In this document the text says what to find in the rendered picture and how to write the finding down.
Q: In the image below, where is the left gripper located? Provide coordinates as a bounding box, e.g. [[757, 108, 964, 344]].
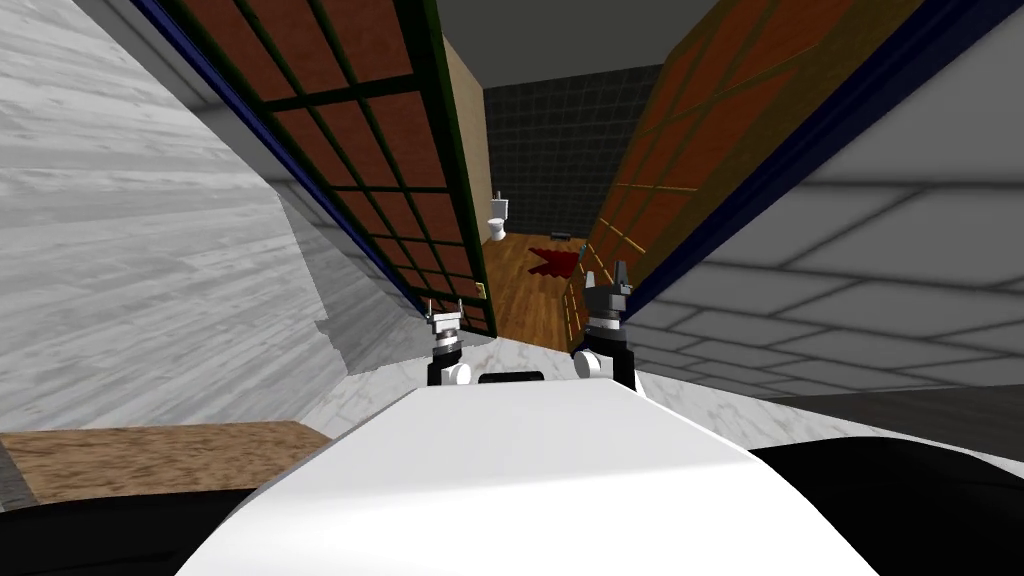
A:
[[426, 298, 466, 337]]

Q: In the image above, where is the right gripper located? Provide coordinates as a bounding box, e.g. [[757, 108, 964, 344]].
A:
[[583, 259, 634, 322]]

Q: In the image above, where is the red rug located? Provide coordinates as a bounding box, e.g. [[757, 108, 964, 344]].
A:
[[527, 245, 583, 281]]

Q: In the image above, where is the white toilet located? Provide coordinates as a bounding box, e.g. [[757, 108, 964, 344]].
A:
[[487, 191, 512, 244]]

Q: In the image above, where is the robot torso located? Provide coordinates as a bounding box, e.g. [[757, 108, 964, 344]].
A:
[[174, 371, 883, 576]]

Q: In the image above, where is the brown door with green grid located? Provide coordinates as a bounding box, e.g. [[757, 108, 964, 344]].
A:
[[130, 0, 499, 339]]

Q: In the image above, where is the brown door with yellow grid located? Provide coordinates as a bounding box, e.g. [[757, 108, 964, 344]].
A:
[[563, 0, 933, 355]]

